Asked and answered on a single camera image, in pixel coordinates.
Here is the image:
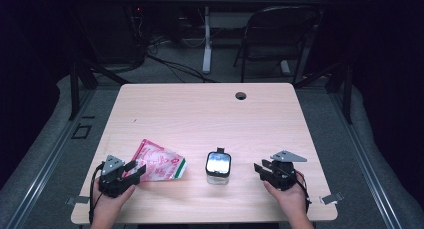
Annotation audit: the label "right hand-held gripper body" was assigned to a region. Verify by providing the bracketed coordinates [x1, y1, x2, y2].
[261, 150, 308, 192]

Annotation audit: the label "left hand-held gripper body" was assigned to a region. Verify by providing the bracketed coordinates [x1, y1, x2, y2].
[98, 154, 135, 199]

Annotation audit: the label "red and white snack bag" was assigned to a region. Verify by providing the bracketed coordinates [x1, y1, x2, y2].
[122, 138, 188, 183]

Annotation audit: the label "clear jar with black lid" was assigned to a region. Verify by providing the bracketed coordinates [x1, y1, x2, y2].
[204, 147, 233, 186]

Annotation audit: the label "person's left hand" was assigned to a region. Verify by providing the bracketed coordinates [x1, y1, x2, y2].
[91, 178, 137, 221]

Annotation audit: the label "person's right hand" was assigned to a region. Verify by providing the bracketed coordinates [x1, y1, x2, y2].
[262, 170, 311, 221]

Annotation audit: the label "black metal stand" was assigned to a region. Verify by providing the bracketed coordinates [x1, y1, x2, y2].
[294, 59, 355, 125]
[67, 59, 132, 121]

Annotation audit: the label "black folding chair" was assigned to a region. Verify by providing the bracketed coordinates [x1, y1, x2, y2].
[232, 5, 322, 86]

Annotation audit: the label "white desk leg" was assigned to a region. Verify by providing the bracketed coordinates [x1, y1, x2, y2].
[202, 5, 213, 75]

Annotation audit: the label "black equipment with red light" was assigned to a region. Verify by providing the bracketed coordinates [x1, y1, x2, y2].
[75, 2, 148, 66]

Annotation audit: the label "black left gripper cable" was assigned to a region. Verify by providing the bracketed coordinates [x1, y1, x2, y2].
[87, 162, 106, 225]

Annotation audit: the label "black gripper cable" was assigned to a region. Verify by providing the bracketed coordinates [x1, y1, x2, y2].
[283, 168, 313, 214]
[87, 162, 106, 225]

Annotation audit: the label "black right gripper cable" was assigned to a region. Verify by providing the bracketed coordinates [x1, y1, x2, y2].
[283, 168, 313, 214]

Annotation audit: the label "grey metal bracket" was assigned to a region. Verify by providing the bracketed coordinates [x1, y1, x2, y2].
[65, 195, 91, 206]
[319, 191, 345, 205]

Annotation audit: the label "grey floor rail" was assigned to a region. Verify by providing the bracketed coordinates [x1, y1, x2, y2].
[327, 91, 403, 229]
[5, 88, 98, 229]

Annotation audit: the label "black floor cables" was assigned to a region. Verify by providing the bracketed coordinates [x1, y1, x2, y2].
[145, 38, 218, 84]

